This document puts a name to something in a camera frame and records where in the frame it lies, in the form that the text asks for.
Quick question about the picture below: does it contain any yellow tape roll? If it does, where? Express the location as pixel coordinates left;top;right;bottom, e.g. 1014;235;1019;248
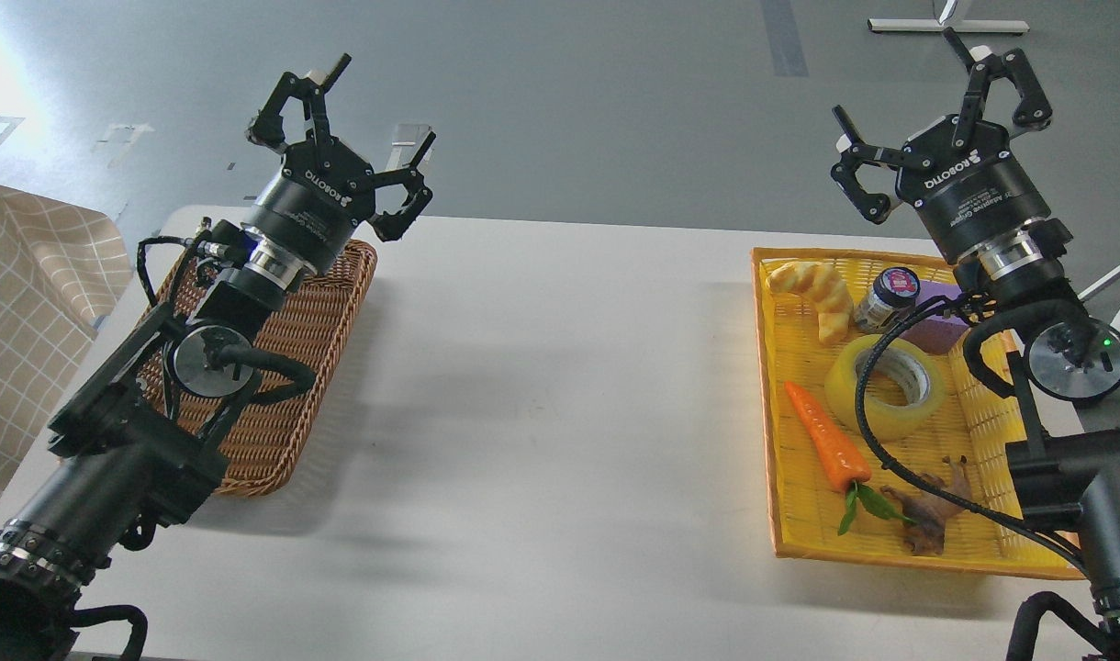
823;334;948;443

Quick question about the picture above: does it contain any yellow toy croissant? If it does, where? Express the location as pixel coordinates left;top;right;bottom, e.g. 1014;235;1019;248
766;261;855;346

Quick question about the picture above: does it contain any white metal stand base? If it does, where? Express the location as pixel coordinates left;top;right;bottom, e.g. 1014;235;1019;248
866;1;1032;35

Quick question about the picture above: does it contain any beige checkered cloth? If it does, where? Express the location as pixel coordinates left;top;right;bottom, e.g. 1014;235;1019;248
0;185;132;499

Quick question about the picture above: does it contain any purple foam block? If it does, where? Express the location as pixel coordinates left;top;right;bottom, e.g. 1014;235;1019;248
900;279;969;355

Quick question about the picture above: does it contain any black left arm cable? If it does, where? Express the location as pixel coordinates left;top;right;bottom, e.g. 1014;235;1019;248
55;604;149;661

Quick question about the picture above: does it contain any small dark jar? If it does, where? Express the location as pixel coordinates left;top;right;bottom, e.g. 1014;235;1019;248
853;266;921;334

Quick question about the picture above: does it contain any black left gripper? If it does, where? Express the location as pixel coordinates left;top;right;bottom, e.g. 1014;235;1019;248
241;53;437;274

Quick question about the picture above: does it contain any yellow plastic basket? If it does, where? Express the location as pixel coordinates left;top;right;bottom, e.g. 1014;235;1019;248
750;246;1081;580

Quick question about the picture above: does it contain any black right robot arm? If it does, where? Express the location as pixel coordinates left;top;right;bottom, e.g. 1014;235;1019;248
830;27;1120;660

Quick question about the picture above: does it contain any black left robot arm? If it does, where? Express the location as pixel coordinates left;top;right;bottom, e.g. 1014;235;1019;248
0;54;435;660

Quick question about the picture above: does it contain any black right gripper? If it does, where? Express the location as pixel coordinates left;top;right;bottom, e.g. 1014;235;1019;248
831;27;1055;266

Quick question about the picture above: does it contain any brown wicker basket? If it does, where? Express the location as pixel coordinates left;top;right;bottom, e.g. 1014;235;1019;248
138;240;377;499

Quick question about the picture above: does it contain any orange toy carrot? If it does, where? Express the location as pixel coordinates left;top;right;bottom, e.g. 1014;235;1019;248
783;381;913;536

